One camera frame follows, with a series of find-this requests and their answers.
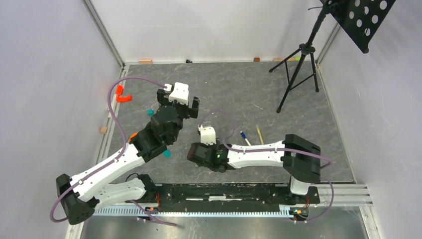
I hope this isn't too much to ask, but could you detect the yellow highlighter pen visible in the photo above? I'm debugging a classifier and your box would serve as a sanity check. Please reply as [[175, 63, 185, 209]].
[[256, 125, 264, 145]]

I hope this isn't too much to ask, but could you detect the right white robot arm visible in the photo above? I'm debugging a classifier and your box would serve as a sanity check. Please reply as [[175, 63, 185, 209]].
[[187, 134, 321, 203]]

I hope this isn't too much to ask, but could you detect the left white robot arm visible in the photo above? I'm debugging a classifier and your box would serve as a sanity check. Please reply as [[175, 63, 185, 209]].
[[50, 89, 200, 225]]

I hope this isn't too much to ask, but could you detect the orange U-shaped block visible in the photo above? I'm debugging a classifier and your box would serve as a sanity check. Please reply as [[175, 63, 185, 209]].
[[128, 132, 138, 143]]

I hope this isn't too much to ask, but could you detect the red L-shaped block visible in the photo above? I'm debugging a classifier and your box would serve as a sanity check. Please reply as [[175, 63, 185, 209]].
[[116, 95, 132, 103]]

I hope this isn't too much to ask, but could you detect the teal block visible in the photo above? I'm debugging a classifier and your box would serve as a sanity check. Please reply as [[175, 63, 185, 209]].
[[163, 150, 172, 158]]

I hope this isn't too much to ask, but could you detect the red block upright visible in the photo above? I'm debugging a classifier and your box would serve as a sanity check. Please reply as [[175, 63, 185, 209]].
[[115, 85, 124, 96]]

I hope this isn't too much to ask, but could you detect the small wooden block left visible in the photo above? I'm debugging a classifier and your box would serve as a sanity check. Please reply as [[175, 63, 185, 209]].
[[100, 126, 108, 134]]

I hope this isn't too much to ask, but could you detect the black music stand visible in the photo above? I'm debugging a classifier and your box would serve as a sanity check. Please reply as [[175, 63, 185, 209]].
[[269, 0, 396, 113]]

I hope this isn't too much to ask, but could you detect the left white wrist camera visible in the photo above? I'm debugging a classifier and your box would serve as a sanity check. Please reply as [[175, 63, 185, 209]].
[[164, 82, 189, 106]]

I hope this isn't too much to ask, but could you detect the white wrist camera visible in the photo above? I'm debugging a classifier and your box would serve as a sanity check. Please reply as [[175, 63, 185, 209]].
[[164, 82, 189, 106], [198, 125, 216, 145]]

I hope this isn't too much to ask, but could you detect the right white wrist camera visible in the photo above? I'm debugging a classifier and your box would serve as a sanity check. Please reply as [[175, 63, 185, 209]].
[[198, 125, 216, 145]]

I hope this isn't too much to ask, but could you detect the wooden block at wall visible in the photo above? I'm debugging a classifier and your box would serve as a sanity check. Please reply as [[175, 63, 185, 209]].
[[138, 59, 153, 64]]

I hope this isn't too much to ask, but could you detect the white cable duct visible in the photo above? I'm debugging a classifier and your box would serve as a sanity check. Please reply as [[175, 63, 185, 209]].
[[94, 205, 293, 218]]

